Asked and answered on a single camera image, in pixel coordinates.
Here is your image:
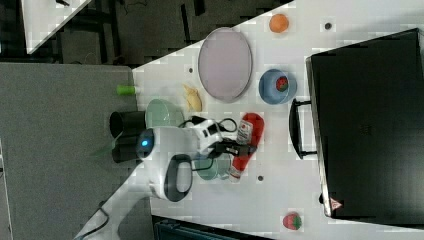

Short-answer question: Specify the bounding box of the strawberry toy on table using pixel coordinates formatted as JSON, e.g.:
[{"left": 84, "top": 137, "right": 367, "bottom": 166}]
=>
[{"left": 282, "top": 212, "right": 302, "bottom": 230}]

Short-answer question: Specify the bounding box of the white background table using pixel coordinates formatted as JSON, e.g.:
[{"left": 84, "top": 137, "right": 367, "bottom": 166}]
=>
[{"left": 20, "top": 0, "right": 92, "bottom": 54}]

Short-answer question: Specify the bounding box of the green mug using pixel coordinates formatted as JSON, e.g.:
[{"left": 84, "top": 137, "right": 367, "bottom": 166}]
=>
[{"left": 194, "top": 154, "right": 231, "bottom": 181}]

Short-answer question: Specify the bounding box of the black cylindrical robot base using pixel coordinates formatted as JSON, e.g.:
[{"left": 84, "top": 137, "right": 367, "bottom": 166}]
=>
[{"left": 109, "top": 111, "right": 146, "bottom": 163}]

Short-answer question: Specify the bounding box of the black oven appliance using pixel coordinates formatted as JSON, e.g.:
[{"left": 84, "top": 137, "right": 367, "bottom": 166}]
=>
[{"left": 306, "top": 29, "right": 424, "bottom": 229}]

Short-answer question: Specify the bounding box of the red plush ketchup bottle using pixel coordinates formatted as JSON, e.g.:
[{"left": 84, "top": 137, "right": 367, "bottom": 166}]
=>
[{"left": 229, "top": 113, "right": 265, "bottom": 183}]

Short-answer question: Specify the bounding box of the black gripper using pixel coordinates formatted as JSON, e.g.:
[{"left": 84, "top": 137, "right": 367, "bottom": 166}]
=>
[{"left": 213, "top": 139, "right": 257, "bottom": 156}]

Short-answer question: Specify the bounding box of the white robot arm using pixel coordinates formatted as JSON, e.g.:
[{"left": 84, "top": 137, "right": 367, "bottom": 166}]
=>
[{"left": 73, "top": 119, "right": 256, "bottom": 240}]

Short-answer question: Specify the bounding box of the large green bowl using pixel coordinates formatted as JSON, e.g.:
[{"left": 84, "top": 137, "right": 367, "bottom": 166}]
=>
[{"left": 145, "top": 99, "right": 184, "bottom": 128}]

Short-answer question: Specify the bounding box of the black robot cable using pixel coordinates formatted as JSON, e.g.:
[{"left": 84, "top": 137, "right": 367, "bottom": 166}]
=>
[{"left": 179, "top": 115, "right": 238, "bottom": 134}]

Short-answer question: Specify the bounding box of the yellow plush banana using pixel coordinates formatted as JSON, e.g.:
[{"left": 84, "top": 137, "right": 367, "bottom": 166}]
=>
[{"left": 183, "top": 85, "right": 202, "bottom": 112}]

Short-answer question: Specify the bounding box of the blue bowl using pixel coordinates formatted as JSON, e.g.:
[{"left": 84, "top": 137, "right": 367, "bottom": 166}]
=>
[{"left": 258, "top": 69, "right": 297, "bottom": 105}]

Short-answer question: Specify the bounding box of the black oven door handle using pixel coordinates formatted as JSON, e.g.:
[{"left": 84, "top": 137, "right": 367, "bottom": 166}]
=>
[{"left": 289, "top": 99, "right": 317, "bottom": 159}]

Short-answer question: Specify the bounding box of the lilac oval plate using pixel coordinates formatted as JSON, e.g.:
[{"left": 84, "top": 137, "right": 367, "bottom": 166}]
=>
[{"left": 198, "top": 27, "right": 253, "bottom": 103}]

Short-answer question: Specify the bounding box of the orange fruit toy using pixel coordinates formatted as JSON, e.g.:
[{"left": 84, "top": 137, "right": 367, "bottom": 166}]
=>
[{"left": 269, "top": 14, "right": 289, "bottom": 33}]

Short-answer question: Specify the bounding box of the green cylinder marker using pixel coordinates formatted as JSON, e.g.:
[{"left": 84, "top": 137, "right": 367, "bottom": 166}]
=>
[{"left": 116, "top": 85, "right": 137, "bottom": 96}]

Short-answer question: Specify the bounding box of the strawberry in blue bowl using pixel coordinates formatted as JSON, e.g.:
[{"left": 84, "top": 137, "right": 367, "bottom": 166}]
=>
[{"left": 276, "top": 77, "right": 288, "bottom": 92}]

